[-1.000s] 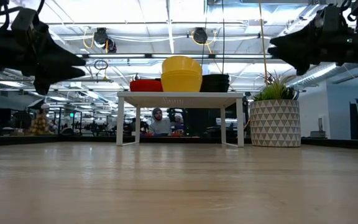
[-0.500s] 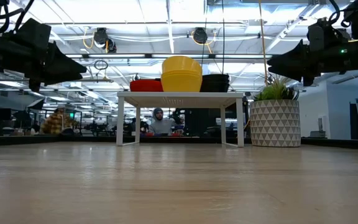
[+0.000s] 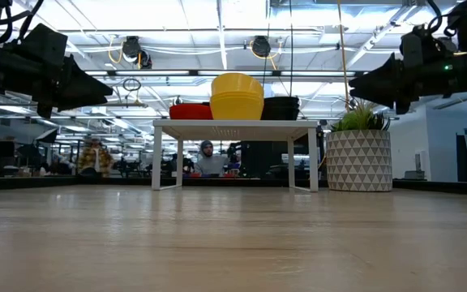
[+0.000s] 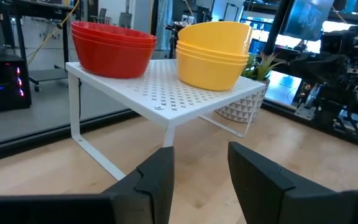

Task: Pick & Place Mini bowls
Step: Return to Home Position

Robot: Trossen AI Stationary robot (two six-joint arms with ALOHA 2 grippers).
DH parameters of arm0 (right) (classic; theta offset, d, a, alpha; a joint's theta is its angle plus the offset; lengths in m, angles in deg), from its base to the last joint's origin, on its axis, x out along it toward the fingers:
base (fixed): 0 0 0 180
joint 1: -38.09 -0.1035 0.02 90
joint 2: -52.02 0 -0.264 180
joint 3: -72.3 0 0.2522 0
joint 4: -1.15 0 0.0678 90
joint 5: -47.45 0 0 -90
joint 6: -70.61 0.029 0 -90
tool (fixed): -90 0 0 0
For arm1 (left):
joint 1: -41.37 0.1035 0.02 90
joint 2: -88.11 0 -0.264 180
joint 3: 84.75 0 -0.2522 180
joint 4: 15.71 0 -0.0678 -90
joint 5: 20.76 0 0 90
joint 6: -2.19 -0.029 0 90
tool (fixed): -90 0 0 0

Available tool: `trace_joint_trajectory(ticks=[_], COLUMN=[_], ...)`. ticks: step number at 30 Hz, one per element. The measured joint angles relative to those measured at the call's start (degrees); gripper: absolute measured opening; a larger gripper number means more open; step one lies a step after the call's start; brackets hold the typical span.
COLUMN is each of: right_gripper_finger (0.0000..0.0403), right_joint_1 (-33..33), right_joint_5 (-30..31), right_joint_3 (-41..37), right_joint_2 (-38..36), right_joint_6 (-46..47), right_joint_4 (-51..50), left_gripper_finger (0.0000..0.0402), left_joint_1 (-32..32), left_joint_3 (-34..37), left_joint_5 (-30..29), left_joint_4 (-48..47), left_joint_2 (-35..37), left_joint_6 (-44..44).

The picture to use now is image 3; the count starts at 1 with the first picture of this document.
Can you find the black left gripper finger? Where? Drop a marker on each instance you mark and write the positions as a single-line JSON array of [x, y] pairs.
[[83, 95], [81, 75]]

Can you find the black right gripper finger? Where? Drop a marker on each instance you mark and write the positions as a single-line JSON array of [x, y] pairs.
[[383, 91], [383, 73]]

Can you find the red plastic bowl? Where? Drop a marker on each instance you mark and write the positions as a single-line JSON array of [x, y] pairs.
[[191, 104], [191, 114]]

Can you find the dark tilted screen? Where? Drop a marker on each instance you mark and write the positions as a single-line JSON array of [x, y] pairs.
[[48, 136]]

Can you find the person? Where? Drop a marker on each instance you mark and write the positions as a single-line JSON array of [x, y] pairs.
[[95, 160], [209, 160]]

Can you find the succulent in patterned pot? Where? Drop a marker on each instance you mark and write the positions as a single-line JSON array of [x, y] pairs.
[[359, 162]]

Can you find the white perforated metal shelf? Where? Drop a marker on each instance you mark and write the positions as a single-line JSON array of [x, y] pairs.
[[237, 123]]

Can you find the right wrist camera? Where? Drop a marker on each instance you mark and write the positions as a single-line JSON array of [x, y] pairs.
[[420, 44]]

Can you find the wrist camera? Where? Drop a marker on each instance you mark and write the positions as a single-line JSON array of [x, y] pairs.
[[420, 44], [45, 40]]

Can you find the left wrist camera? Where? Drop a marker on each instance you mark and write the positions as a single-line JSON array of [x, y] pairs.
[[45, 40]]

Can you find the black aluminium table frame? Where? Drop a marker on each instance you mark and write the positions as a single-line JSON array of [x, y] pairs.
[[55, 183]]

